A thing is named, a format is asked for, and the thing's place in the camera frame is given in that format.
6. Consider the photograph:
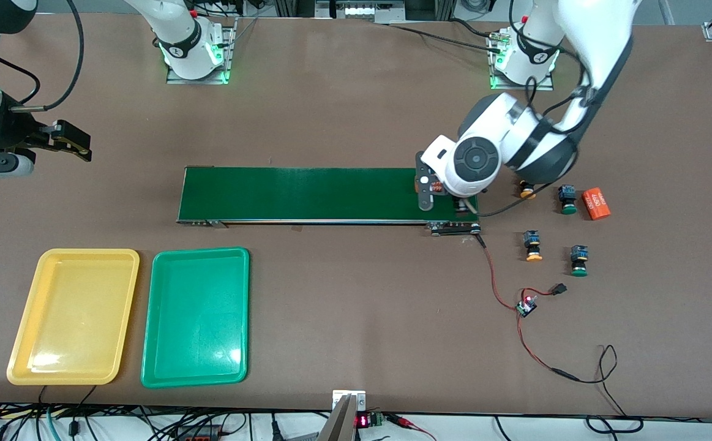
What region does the green mushroom push button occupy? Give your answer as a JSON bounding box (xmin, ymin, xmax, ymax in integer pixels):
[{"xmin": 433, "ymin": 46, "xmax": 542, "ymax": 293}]
[
  {"xmin": 570, "ymin": 244, "xmax": 590, "ymax": 277},
  {"xmin": 558, "ymin": 184, "xmax": 579, "ymax": 216}
]

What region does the yellow plastic tray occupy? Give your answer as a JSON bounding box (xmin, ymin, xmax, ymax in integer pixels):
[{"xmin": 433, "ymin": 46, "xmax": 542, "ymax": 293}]
[{"xmin": 6, "ymin": 247, "xmax": 141, "ymax": 386}]

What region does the green plastic tray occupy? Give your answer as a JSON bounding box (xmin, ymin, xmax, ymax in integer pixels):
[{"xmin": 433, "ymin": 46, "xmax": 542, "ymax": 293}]
[{"xmin": 140, "ymin": 246, "xmax": 251, "ymax": 390}]

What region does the green conveyor belt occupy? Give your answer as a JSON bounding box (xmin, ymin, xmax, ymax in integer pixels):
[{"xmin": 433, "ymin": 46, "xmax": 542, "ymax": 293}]
[{"xmin": 176, "ymin": 165, "xmax": 482, "ymax": 238}]

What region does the red test lead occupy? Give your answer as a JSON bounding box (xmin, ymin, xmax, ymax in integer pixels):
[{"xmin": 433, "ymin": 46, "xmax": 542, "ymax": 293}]
[{"xmin": 386, "ymin": 413, "xmax": 436, "ymax": 441}]

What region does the black plug with red lead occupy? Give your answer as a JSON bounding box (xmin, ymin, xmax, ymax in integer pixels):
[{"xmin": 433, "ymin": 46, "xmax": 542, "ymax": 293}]
[{"xmin": 522, "ymin": 282, "xmax": 569, "ymax": 302}]

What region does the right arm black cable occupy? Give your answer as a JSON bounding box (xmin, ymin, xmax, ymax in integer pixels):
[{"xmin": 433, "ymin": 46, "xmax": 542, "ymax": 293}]
[{"xmin": 10, "ymin": 0, "xmax": 85, "ymax": 113}]

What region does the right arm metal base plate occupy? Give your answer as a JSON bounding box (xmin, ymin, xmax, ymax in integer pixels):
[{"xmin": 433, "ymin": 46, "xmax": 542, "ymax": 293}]
[{"xmin": 166, "ymin": 17, "xmax": 237, "ymax": 85}]

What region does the teal cable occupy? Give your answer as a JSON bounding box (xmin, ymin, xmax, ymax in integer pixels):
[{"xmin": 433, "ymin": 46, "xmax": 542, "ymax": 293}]
[{"xmin": 43, "ymin": 407, "xmax": 62, "ymax": 441}]

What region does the aluminium frame rack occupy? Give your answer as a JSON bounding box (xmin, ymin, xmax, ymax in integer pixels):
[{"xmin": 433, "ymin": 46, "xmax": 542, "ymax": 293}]
[{"xmin": 273, "ymin": 0, "xmax": 454, "ymax": 24}]

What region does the black cable on table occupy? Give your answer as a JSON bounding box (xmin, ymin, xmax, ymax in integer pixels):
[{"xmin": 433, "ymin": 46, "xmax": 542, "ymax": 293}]
[{"xmin": 386, "ymin": 18, "xmax": 497, "ymax": 53}]

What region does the metal camera pole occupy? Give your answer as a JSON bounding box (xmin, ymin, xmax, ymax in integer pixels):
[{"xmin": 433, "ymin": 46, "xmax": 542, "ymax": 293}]
[{"xmin": 318, "ymin": 390, "xmax": 367, "ymax": 441}]

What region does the red black motor wire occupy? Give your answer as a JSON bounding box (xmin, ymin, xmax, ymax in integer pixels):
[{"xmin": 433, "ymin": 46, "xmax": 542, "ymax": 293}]
[{"xmin": 475, "ymin": 233, "xmax": 525, "ymax": 310}]

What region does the red black power wire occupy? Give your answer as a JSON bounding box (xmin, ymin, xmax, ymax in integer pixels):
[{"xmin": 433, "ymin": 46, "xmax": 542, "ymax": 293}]
[{"xmin": 516, "ymin": 315, "xmax": 632, "ymax": 418}]

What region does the black cable loop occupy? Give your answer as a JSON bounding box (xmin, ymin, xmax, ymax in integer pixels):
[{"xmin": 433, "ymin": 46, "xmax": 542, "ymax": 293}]
[{"xmin": 585, "ymin": 415, "xmax": 644, "ymax": 434}]

